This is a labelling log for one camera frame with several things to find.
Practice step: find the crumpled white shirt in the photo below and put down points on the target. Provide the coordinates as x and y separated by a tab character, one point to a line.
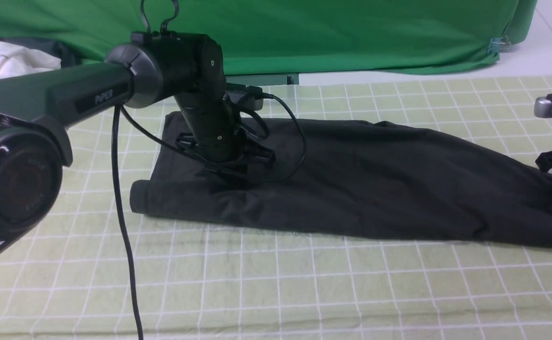
17	60

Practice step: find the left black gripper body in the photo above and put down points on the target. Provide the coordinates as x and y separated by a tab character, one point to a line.
223	135

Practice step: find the blue binder clip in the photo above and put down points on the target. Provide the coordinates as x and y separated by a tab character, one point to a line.
498	45

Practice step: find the dark gray long-sleeved shirt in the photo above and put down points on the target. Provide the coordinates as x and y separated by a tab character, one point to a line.
370	180

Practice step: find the green checkered table mat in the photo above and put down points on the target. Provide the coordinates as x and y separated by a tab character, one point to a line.
68	278

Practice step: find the green backdrop cloth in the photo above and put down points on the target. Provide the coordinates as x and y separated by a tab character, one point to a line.
258	37

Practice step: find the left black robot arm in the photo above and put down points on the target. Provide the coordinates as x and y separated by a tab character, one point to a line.
36	111

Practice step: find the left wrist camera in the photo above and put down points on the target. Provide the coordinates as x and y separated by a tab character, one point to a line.
250	97

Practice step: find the dark green metal rail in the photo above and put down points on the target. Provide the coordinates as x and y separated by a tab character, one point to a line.
265	80

